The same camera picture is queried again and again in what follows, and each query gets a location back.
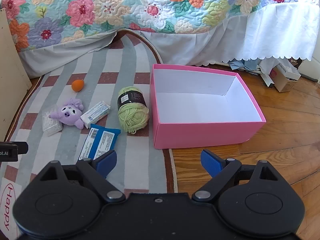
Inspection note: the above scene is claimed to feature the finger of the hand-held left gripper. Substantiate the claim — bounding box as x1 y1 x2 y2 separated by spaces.
0 141 28 155

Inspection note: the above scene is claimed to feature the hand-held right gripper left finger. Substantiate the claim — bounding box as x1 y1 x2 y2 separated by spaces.
37 150 126 204

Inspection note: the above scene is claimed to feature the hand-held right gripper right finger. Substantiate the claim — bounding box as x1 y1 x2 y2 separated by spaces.
192 149 282 204

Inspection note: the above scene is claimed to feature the blue snack packet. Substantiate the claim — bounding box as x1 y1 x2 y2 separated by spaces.
78 124 121 161

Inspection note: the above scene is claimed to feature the pink cardboard box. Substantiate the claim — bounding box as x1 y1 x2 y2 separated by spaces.
151 64 266 149

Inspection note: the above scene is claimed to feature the clear plastic box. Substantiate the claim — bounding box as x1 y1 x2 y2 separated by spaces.
42 105 63 137

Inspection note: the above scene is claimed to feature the white blue paper pack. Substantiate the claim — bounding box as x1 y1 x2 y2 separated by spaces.
80 101 111 129

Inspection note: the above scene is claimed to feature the green yarn ball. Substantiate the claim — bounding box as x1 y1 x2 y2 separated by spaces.
117 86 150 134

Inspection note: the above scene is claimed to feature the purple plush toy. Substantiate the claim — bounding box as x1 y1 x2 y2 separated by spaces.
49 98 85 130

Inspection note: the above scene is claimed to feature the white rug label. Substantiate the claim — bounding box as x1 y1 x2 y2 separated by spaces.
0 177 23 240

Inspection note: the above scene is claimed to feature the orange fruit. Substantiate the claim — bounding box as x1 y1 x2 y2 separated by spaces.
72 79 85 91

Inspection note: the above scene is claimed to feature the blue cloth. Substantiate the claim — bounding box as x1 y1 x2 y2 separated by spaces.
229 58 260 72

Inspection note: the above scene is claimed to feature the striped grey red rug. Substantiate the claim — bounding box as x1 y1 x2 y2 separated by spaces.
0 29 178 240

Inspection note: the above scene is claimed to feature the white cardboard box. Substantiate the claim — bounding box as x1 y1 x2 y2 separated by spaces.
270 58 302 92

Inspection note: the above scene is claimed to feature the floral quilted bedspread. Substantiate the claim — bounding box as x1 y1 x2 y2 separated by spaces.
0 0 320 53

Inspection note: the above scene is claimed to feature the white metal rail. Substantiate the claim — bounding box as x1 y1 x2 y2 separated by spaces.
259 67 275 88

